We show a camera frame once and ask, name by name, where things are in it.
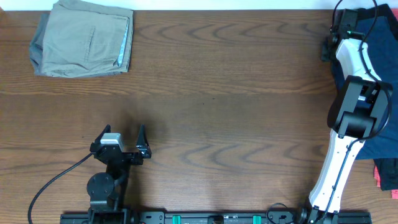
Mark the grey folded garment underneath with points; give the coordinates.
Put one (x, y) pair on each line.
(36, 44)

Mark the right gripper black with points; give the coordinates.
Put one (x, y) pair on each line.
(325, 51)

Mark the navy blue shorts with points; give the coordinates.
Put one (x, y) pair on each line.
(362, 106)

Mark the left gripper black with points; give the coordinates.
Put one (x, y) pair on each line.
(123, 155)

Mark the red garment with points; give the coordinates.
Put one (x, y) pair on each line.
(376, 172)

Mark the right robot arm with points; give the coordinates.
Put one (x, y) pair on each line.
(325, 198)

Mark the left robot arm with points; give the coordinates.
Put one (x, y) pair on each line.
(107, 189)

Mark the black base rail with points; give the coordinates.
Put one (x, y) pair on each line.
(273, 216)

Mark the folded khaki shorts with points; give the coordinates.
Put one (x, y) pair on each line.
(83, 39)

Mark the black garment pile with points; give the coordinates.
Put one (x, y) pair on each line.
(382, 50)

